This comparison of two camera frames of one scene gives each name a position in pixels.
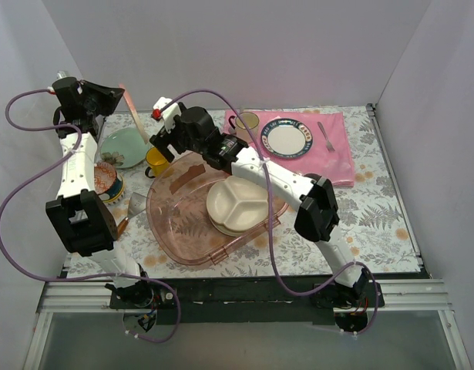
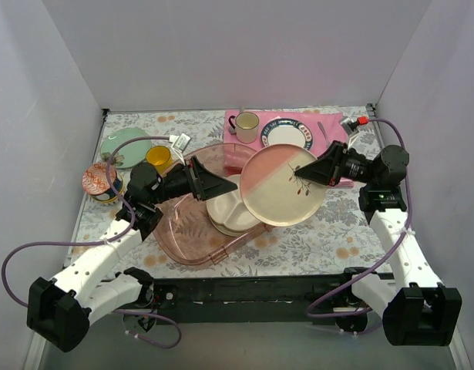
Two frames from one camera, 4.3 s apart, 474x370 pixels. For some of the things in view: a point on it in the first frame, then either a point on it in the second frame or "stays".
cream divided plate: (237, 203) stays
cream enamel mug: (250, 120) stays
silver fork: (328, 143) stays
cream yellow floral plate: (226, 230) stays
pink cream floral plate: (129, 100) to (273, 192)
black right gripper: (164, 142) to (338, 164)
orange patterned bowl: (105, 176) stays
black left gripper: (106, 95) to (195, 178)
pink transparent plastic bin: (178, 223) stays
